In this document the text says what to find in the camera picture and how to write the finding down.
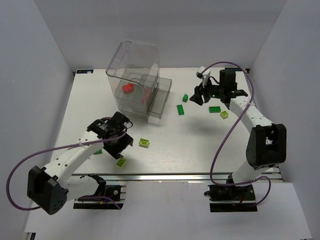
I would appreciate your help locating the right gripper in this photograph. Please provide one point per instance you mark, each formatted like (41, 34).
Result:
(200, 93)

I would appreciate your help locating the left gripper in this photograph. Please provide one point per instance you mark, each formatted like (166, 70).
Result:
(120, 145)

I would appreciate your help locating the lime long brick front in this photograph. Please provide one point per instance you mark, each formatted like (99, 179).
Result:
(121, 162)

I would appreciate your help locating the lime rounded brick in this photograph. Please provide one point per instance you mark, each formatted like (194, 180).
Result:
(144, 143)

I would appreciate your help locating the lime small brick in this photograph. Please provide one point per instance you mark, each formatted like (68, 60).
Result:
(224, 114)

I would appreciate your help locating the red small brick front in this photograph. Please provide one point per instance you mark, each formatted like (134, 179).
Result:
(147, 92)

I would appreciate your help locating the red rounded brick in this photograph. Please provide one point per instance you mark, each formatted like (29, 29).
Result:
(128, 88)

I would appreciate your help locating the clear plastic drawer cover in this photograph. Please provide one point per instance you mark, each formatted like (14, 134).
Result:
(134, 52)

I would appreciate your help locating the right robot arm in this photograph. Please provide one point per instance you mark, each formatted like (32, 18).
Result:
(267, 143)

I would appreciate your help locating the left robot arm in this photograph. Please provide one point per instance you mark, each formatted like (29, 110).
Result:
(51, 186)

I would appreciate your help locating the green square brick left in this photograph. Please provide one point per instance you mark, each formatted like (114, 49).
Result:
(98, 152)

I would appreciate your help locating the small green cube brick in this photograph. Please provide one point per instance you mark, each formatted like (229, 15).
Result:
(185, 98)

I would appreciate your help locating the green flat long brick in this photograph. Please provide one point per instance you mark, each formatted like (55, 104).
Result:
(214, 109)

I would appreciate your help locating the dark green long brick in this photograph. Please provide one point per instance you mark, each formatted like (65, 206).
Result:
(180, 110)

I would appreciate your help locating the right blue table label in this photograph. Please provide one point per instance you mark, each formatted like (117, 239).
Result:
(235, 69)

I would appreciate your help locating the blue table label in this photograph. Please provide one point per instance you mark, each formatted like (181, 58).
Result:
(235, 69)
(84, 71)

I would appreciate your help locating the left blue table label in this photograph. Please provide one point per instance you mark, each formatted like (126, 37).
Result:
(84, 71)

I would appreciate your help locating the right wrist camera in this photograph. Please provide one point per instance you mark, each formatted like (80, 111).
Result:
(203, 74)

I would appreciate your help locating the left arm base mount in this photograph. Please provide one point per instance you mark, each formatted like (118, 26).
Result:
(107, 196)

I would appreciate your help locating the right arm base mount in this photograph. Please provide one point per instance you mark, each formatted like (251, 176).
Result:
(231, 199)

